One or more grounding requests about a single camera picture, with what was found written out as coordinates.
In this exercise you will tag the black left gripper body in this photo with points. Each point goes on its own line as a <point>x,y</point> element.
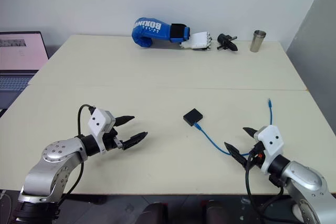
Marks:
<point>111,140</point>

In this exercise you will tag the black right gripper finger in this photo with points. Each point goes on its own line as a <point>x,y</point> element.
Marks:
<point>250,131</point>
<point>236,154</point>

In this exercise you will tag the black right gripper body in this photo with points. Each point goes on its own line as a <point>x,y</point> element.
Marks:
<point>256,157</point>

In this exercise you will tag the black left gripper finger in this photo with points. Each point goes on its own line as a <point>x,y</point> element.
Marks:
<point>135,140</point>
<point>124,119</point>

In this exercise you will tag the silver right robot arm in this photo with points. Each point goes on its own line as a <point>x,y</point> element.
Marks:
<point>304,179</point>

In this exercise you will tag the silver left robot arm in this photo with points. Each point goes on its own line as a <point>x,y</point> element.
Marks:
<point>52,153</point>

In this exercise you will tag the small black box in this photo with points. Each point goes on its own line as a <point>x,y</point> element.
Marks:
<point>193,116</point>

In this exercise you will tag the dark rounded shape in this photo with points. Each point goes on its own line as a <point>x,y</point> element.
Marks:
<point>156,213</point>
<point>214,213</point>

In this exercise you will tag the metal cup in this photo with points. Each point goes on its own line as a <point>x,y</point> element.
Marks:
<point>257,41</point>

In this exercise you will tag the blue boxing glove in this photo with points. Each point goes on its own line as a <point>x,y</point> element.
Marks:
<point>152,31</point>

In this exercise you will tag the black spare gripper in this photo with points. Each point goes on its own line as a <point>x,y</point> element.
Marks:
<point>224,40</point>

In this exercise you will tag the white robotic hand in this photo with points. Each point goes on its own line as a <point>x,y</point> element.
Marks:
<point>199,40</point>

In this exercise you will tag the open laptop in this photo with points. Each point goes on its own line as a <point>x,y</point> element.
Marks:
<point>21,51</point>

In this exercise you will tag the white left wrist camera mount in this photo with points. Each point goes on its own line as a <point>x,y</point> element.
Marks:
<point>98,123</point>

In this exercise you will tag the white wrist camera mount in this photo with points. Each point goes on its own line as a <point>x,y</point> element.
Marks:
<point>98,123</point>
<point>271,138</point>

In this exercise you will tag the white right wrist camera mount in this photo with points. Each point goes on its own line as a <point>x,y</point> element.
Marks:
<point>271,138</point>

